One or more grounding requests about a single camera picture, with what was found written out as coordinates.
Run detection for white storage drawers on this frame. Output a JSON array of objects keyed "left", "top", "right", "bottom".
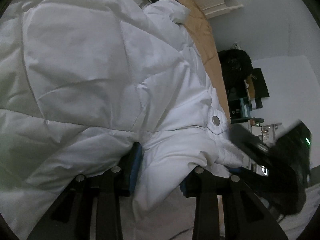
[{"left": 251, "top": 123, "right": 285, "bottom": 146}]

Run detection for white quilted puffer jacket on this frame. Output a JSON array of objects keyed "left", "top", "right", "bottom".
[{"left": 1, "top": 0, "right": 242, "bottom": 239}]

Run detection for tan bed comforter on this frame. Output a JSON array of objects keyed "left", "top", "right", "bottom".
[{"left": 178, "top": 0, "right": 231, "bottom": 121}]

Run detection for dark cluttered shelf unit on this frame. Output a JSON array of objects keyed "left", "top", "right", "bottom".
[{"left": 227, "top": 68, "right": 270, "bottom": 124}]

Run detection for black bag on hook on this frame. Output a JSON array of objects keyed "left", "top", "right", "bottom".
[{"left": 218, "top": 49, "right": 253, "bottom": 100}]

